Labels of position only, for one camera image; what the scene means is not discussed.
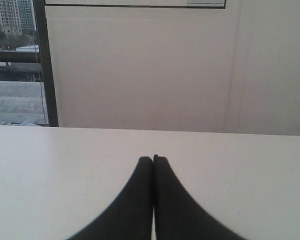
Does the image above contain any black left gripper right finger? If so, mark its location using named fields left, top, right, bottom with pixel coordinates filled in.
left=152, top=155, right=243, bottom=240

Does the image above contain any black window frame post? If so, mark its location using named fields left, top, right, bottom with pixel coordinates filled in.
left=33, top=0, right=59, bottom=127

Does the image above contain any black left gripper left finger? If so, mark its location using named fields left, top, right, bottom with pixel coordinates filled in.
left=70, top=156, right=153, bottom=240

